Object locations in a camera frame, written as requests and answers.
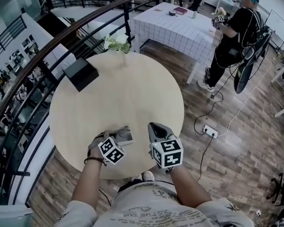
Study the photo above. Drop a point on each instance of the dark red book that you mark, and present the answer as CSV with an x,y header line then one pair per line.
x,y
180,11

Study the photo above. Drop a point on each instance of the round black container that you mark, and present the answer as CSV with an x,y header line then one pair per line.
x,y
172,12

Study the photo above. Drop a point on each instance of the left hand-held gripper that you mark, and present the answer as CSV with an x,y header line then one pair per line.
x,y
111,151

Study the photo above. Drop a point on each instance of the person's right forearm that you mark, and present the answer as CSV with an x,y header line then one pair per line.
x,y
189,188

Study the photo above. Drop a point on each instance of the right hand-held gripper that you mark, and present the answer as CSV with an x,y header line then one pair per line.
x,y
168,152

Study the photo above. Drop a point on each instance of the person's left forearm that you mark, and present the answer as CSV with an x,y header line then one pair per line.
x,y
87,183

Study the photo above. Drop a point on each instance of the white power strip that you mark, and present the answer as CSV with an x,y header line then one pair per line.
x,y
210,131

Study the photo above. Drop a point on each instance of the table with checkered cloth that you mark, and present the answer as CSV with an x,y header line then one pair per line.
x,y
170,32

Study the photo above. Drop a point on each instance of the small white bottle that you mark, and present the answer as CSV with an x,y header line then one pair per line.
x,y
195,14

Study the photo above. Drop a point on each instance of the whiteboard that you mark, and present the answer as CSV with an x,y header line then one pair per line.
x,y
278,27

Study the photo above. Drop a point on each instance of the black square box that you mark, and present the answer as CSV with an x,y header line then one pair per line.
x,y
81,74

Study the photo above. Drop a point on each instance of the round beige table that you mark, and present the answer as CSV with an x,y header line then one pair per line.
x,y
26,65

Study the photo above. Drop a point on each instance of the white table leg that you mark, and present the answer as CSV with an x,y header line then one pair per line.
x,y
191,73

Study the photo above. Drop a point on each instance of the person's printed grey shirt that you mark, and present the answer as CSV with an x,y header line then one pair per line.
x,y
156,209

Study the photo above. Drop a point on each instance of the person's white shoe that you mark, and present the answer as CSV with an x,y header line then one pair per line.
x,y
148,176

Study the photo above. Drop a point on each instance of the white flowers in vase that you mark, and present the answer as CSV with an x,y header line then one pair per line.
x,y
117,42

